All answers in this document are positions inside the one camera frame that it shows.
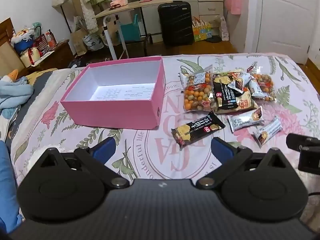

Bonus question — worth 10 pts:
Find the coated peanut bag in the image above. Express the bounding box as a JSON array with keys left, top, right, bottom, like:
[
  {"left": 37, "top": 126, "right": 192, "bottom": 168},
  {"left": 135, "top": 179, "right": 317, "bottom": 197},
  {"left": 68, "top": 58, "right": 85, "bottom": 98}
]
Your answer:
[
  {"left": 250, "top": 66, "right": 277, "bottom": 103},
  {"left": 180, "top": 65, "right": 216, "bottom": 112}
]

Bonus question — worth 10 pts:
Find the pink hanging bag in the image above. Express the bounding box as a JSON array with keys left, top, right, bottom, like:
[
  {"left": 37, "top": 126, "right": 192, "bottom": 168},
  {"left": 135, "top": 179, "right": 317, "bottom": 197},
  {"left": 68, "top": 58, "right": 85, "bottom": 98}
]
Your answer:
[{"left": 226, "top": 0, "right": 242, "bottom": 15}]

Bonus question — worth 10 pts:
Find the white goose plush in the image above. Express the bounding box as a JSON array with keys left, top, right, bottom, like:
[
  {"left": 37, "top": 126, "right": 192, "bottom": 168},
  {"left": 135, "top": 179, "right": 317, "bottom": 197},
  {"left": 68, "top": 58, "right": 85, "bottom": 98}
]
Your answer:
[{"left": 6, "top": 69, "right": 20, "bottom": 83}]

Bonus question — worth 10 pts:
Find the pink cardboard box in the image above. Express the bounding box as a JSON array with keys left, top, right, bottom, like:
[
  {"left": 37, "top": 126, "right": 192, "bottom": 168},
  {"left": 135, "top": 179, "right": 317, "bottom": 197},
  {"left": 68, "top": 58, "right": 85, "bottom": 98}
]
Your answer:
[{"left": 60, "top": 56, "right": 166, "bottom": 130}]

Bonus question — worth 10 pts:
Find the dark bag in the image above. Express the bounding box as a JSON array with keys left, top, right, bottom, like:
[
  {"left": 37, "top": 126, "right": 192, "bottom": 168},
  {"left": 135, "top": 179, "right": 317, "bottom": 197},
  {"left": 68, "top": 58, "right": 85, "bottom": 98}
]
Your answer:
[{"left": 67, "top": 57, "right": 87, "bottom": 68}]

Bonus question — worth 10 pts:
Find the large black biscuit packet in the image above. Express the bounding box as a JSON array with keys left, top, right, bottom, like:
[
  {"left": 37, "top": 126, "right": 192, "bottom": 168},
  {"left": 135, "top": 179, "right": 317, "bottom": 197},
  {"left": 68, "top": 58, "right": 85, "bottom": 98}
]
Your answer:
[{"left": 212, "top": 76, "right": 247, "bottom": 110}]

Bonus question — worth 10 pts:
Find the wooden headboard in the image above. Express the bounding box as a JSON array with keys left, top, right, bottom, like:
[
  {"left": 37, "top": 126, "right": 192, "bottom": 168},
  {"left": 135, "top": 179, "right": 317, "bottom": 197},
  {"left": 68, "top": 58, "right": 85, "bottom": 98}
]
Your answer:
[{"left": 0, "top": 17, "right": 25, "bottom": 77}]

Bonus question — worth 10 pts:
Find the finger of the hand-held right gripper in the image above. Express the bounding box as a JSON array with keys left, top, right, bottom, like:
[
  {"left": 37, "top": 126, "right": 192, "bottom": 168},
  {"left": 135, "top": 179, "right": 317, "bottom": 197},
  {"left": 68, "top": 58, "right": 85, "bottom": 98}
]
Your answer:
[
  {"left": 286, "top": 133, "right": 320, "bottom": 153},
  {"left": 298, "top": 146, "right": 320, "bottom": 172}
]

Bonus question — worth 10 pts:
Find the white door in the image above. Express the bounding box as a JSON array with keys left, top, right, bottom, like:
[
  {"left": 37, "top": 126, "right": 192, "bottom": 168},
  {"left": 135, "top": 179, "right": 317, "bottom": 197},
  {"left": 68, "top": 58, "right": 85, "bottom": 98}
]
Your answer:
[{"left": 244, "top": 0, "right": 320, "bottom": 65}]

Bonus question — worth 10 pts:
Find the small dark snack packet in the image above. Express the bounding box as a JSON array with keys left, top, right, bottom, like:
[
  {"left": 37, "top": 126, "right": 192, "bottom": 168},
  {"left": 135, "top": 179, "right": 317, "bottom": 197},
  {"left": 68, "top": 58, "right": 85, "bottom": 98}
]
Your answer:
[{"left": 226, "top": 79, "right": 245, "bottom": 94}]

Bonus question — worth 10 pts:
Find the black suitcase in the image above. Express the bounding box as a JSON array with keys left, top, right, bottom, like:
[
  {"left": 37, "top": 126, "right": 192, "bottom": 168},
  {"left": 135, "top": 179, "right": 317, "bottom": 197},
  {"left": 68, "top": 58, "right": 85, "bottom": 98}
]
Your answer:
[{"left": 157, "top": 1, "right": 194, "bottom": 47}]

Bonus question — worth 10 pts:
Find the blue and white plush bag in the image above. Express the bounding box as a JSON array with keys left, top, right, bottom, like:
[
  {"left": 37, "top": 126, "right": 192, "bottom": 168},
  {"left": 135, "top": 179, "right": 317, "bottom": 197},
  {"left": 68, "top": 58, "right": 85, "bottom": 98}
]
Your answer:
[{"left": 10, "top": 29, "right": 35, "bottom": 55}]

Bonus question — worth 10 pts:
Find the teal bag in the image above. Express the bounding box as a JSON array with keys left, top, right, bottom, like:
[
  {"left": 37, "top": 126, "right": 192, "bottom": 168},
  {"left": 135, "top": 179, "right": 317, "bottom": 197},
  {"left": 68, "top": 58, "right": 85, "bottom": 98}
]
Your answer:
[{"left": 120, "top": 14, "right": 142, "bottom": 42}]

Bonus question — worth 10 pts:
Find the slim black biscuit packet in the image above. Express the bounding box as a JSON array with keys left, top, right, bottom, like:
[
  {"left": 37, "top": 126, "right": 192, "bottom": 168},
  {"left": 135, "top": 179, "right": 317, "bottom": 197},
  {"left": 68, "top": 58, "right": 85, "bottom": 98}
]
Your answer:
[{"left": 171, "top": 112, "right": 226, "bottom": 147}]

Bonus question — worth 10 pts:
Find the blue cloth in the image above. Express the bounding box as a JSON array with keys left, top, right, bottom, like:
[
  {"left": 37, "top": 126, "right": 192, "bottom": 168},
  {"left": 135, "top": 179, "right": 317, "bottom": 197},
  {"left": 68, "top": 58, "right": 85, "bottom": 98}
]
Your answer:
[{"left": 0, "top": 140, "right": 23, "bottom": 233}]

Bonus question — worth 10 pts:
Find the blue plush goose toy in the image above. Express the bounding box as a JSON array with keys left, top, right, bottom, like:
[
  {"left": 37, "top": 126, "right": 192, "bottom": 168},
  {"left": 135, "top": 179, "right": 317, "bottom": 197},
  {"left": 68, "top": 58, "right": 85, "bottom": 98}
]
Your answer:
[{"left": 5, "top": 69, "right": 54, "bottom": 140}]

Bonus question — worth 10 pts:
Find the orange drink bottle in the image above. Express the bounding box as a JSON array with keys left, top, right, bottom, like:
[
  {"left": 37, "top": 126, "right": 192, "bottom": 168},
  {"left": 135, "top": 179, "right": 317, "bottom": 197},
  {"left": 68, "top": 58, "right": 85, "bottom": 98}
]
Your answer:
[{"left": 46, "top": 31, "right": 57, "bottom": 50}]

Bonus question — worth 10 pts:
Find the beige snack bag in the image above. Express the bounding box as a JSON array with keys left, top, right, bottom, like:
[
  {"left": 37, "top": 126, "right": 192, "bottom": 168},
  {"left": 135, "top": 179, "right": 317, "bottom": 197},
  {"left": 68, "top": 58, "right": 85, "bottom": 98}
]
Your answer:
[{"left": 216, "top": 90, "right": 259, "bottom": 115}]

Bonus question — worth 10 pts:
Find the cream gift box red ribbon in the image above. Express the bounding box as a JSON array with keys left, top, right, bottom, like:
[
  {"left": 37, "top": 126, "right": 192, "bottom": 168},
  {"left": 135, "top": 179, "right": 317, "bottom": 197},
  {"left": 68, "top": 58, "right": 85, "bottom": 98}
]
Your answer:
[{"left": 20, "top": 46, "right": 43, "bottom": 68}]

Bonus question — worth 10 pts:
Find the brown paper bag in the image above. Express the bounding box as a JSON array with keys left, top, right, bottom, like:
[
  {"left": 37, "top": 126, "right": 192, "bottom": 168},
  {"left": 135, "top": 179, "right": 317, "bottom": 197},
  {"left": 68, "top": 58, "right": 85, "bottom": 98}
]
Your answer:
[{"left": 69, "top": 16, "right": 88, "bottom": 56}]

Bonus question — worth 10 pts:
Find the white and pink bag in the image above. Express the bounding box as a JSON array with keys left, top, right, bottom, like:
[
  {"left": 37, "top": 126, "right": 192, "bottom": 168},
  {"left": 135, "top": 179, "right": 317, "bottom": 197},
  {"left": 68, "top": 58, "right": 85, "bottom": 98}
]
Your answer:
[{"left": 219, "top": 16, "right": 230, "bottom": 42}]

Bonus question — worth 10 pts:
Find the white printed plastic bag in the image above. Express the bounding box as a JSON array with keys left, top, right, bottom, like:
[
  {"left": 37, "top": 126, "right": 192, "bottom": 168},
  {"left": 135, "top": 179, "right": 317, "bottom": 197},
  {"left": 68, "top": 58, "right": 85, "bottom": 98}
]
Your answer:
[{"left": 82, "top": 34, "right": 104, "bottom": 51}]

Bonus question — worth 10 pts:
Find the white biscuit packet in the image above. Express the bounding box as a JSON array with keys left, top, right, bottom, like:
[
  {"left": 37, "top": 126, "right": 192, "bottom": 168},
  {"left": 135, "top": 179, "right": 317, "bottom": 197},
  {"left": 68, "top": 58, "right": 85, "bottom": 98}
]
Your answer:
[
  {"left": 227, "top": 106, "right": 265, "bottom": 133},
  {"left": 252, "top": 116, "right": 283, "bottom": 147},
  {"left": 246, "top": 76, "right": 262, "bottom": 98}
]

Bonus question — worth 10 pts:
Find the printed paper sheet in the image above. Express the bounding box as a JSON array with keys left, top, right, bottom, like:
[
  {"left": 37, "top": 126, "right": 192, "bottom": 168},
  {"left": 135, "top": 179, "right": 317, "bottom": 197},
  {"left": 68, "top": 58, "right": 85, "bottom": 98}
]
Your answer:
[{"left": 93, "top": 83, "right": 154, "bottom": 101}]

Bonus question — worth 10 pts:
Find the rolling side table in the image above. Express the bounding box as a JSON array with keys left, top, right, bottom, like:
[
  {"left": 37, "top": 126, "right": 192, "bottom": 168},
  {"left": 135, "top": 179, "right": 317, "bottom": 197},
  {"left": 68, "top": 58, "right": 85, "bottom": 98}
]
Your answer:
[{"left": 92, "top": 0, "right": 173, "bottom": 61}]

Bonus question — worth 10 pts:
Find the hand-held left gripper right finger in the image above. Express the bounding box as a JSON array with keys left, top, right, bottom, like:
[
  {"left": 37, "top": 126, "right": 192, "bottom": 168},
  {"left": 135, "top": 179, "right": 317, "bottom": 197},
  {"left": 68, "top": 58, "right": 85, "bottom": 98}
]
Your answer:
[{"left": 196, "top": 137, "right": 288, "bottom": 189}]

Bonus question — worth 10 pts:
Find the light blue fleece blanket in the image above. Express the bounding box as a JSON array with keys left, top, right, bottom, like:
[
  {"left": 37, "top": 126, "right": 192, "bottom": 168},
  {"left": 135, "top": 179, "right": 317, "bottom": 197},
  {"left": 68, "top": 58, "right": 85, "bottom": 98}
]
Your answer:
[{"left": 0, "top": 76, "right": 34, "bottom": 117}]

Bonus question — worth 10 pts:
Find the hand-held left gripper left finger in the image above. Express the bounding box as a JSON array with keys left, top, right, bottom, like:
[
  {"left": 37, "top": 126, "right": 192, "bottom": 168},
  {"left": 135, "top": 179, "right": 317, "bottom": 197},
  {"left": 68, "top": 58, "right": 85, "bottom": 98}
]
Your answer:
[{"left": 40, "top": 137, "right": 130, "bottom": 189}]

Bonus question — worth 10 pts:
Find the wooden nightstand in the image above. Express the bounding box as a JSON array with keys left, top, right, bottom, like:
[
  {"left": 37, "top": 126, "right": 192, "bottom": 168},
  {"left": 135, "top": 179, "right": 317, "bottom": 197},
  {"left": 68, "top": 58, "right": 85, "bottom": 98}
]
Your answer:
[{"left": 19, "top": 40, "right": 73, "bottom": 75}]

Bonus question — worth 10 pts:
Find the colourful cardboard box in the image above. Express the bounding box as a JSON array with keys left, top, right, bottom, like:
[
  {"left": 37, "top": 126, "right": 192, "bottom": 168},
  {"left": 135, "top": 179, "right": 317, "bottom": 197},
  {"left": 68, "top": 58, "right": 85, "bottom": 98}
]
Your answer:
[{"left": 192, "top": 16, "right": 220, "bottom": 42}]

